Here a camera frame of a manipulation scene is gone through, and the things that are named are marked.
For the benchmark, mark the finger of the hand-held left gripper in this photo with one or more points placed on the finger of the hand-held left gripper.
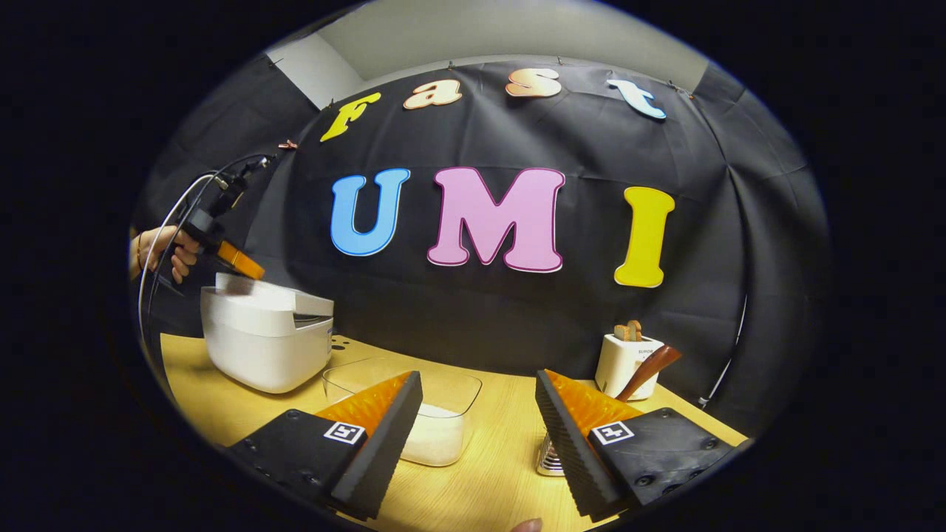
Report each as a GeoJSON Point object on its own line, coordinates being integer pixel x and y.
{"type": "Point", "coordinates": [242, 260]}

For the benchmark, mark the black backdrop cloth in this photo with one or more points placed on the black backdrop cloth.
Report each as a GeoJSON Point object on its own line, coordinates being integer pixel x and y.
{"type": "Point", "coordinates": [517, 318]}

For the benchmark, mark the clear plastic container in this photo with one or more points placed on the clear plastic container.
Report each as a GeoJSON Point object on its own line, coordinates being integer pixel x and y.
{"type": "Point", "coordinates": [451, 388]}

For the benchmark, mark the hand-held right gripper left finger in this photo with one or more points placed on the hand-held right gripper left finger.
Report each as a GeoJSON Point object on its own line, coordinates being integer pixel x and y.
{"type": "Point", "coordinates": [388, 436]}

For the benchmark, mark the toasted bread slice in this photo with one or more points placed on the toasted bread slice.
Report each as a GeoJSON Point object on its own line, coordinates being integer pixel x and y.
{"type": "Point", "coordinates": [635, 329]}
{"type": "Point", "coordinates": [621, 333]}

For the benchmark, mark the brown wooden spoon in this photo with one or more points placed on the brown wooden spoon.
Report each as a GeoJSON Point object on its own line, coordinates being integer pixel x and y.
{"type": "Point", "coordinates": [650, 366]}

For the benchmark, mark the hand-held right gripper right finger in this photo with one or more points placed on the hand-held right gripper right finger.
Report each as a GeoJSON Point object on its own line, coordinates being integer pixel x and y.
{"type": "Point", "coordinates": [569, 443]}

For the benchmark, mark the white toaster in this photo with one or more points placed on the white toaster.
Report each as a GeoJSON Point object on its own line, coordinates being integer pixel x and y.
{"type": "Point", "coordinates": [617, 366]}

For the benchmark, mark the white rice cooker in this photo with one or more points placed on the white rice cooker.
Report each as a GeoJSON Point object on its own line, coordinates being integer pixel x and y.
{"type": "Point", "coordinates": [259, 347]}

